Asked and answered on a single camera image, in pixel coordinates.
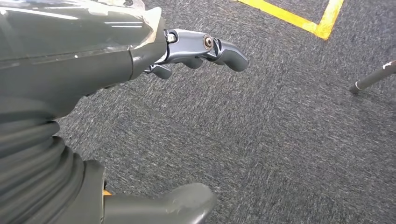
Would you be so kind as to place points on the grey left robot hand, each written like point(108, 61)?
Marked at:
point(77, 77)

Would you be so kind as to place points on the yellow floor tape square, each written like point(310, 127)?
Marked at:
point(106, 193)
point(325, 28)

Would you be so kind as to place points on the steel table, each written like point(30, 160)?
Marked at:
point(374, 77)

